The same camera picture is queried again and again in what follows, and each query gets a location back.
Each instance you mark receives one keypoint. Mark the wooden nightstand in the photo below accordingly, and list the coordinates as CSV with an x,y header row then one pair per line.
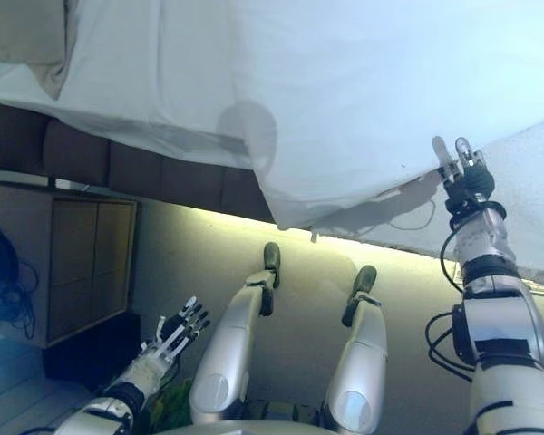
x,y
90,263

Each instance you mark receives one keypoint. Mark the dark right robot foot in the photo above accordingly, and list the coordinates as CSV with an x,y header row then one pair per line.
x,y
365,278

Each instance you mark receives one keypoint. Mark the green crumpled bag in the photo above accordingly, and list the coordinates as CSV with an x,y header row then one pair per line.
x,y
174,403

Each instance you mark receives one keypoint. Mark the brown upholstered bed frame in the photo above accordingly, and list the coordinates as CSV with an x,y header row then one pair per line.
x,y
131,167

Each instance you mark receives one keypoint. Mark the white fringed throw blanket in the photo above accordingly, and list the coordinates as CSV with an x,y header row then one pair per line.
x,y
535,204

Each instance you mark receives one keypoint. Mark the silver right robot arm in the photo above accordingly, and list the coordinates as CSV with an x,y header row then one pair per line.
x,y
498,317

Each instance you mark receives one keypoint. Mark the large beige pillow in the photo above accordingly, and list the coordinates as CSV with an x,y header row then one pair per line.
x,y
22,31

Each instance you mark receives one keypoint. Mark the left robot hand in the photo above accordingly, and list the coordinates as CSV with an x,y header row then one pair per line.
x,y
179,333

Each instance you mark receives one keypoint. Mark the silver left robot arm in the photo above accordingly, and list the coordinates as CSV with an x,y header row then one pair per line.
x,y
118,394

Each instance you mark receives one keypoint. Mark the dark left robot foot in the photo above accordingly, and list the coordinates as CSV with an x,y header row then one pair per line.
x,y
272,256

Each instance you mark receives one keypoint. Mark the white duvet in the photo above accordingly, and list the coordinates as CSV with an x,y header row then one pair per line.
x,y
367,90

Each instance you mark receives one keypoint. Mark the dark robot foot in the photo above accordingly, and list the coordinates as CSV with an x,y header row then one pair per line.
x,y
272,256
365,278

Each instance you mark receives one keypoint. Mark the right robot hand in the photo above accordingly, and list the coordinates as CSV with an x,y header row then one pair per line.
x,y
473,181

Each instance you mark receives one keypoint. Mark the white fitted bed sheet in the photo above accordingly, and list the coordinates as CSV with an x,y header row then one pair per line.
x,y
140,68

